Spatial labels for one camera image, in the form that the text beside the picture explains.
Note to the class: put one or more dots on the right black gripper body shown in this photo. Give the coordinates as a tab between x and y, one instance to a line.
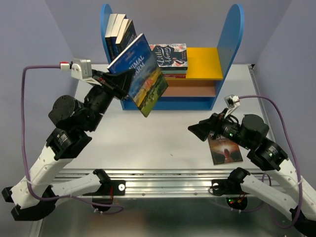
230	130

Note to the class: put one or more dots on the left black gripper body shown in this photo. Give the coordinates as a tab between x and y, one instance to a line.
99	100

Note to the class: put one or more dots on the Animal Farm landscape book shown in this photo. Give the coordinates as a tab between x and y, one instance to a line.
148	83

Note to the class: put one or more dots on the Three Days to See book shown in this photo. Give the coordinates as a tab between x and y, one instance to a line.
223	150

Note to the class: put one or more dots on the Jane Eyre blue book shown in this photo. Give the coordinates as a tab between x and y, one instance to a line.
115	32

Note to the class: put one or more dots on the A Tale of Two Cities book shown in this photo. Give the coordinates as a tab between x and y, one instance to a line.
108	33

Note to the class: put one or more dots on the Nineteen Eighty-Four blue book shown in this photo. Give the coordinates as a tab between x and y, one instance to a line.
126	35

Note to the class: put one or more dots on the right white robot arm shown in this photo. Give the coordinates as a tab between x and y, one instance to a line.
298	200

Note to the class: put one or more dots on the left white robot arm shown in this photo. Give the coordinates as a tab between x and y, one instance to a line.
35	196

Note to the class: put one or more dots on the teal book in stack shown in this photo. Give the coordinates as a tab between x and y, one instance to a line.
167	71

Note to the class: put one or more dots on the red book in stack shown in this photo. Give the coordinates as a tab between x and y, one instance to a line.
177	76

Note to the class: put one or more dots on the Little Women floral book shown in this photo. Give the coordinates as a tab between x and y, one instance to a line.
171	56

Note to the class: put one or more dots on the blue wooden bookshelf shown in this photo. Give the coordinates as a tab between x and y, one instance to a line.
207	68

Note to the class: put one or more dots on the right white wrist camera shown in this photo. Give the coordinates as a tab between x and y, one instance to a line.
232	102

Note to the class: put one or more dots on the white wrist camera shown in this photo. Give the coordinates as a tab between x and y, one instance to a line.
232	102
80	69

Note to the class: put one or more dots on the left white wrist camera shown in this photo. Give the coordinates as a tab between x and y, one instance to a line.
80	69

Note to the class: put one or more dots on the aluminium mounting rail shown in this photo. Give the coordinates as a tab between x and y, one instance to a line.
167	183

